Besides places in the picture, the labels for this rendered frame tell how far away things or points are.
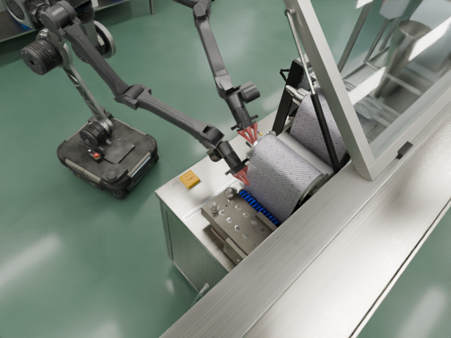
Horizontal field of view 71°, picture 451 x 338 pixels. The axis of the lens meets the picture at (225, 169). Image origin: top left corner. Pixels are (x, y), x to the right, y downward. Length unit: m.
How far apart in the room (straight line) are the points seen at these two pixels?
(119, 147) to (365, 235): 1.98
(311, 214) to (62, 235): 2.12
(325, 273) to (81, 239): 1.93
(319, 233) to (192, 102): 2.70
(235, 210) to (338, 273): 0.59
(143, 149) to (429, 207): 1.96
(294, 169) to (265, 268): 0.61
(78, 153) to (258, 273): 2.17
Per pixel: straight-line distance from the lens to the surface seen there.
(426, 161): 1.16
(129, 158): 2.47
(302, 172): 1.11
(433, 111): 0.92
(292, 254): 0.57
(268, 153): 1.14
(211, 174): 1.54
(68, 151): 2.62
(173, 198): 1.47
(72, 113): 3.24
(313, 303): 0.79
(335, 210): 0.64
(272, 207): 1.29
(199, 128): 1.28
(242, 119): 1.22
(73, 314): 2.33
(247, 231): 1.27
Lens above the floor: 2.17
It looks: 54 degrees down
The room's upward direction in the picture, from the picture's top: 9 degrees clockwise
